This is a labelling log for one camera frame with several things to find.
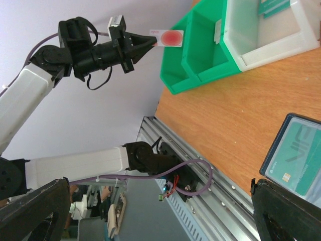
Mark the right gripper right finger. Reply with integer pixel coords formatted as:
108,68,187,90
250,178,320,240

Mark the left small circuit board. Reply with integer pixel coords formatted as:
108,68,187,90
158,185,173,202

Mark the grey slotted cable duct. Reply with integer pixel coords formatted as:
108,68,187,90
155,179,206,240

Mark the red circle white card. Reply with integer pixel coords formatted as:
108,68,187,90
149,30,184,48

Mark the green plastic tray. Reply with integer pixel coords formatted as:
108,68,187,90
160,1,241,94

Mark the dark blue card holder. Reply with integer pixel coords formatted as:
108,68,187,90
259,113,320,208

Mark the aluminium front rail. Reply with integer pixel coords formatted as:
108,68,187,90
135,115,264,241

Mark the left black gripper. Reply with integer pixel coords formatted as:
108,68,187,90
91,30,157,73

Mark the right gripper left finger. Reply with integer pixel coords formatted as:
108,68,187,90
1,177,71,240

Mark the teal card in white tray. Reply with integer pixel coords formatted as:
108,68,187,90
258,0,290,19

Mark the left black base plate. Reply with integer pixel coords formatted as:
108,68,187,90
149,142,200,197

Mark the white plastic tray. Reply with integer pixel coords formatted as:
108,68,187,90
223,1,320,72

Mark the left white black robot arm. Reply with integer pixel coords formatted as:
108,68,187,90
4,47,163,158

